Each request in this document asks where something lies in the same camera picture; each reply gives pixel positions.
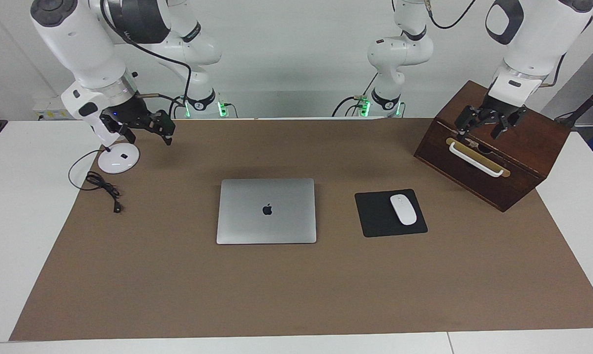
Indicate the black stand pole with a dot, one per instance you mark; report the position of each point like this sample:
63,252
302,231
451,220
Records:
586,105

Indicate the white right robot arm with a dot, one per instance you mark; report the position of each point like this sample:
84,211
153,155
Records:
80,44

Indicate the white desk lamp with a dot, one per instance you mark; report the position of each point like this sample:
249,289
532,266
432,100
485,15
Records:
118,160

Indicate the dark wooden box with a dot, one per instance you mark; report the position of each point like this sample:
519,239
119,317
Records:
522,157

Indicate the large brown table mat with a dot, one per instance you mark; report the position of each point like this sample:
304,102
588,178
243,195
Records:
296,295

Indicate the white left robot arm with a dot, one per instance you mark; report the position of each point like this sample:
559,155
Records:
537,34

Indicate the grey aluminium laptop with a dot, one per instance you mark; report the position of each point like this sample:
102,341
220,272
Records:
277,226

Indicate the white power strip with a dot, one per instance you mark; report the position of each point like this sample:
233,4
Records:
55,109

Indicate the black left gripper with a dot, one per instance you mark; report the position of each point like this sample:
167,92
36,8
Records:
498,109

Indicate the white computer mouse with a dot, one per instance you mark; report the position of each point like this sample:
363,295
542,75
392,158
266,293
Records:
403,209

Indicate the black mouse pad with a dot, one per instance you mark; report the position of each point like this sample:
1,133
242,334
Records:
375,216

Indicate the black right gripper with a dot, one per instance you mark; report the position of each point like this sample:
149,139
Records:
124,114

